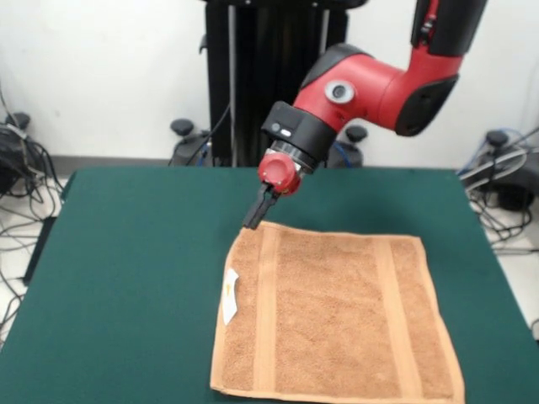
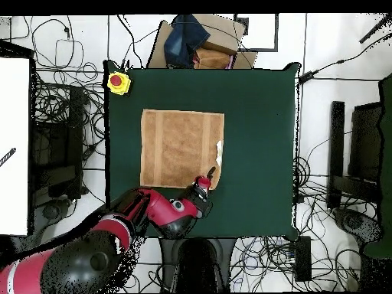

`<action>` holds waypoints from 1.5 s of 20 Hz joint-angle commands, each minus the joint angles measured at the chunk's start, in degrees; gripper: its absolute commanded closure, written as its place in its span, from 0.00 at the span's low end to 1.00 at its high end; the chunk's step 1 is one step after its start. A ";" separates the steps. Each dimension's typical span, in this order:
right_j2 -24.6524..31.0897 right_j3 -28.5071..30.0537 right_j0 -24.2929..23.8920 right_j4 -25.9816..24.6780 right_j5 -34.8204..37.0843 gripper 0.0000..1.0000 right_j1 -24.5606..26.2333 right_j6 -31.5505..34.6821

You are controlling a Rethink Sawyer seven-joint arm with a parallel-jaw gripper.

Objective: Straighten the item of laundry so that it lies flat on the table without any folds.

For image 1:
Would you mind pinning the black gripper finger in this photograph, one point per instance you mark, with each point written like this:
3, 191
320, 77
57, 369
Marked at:
265, 208
254, 210

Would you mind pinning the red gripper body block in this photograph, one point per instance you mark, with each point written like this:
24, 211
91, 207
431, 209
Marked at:
280, 174

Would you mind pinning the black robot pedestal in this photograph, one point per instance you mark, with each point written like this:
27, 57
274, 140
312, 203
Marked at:
261, 63

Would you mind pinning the dark green table cloth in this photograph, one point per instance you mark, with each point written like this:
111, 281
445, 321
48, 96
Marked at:
105, 252

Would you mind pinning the tan terry towel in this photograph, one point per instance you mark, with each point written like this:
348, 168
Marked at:
337, 315

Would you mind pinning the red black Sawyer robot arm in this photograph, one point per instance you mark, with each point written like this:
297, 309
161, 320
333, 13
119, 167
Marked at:
370, 92

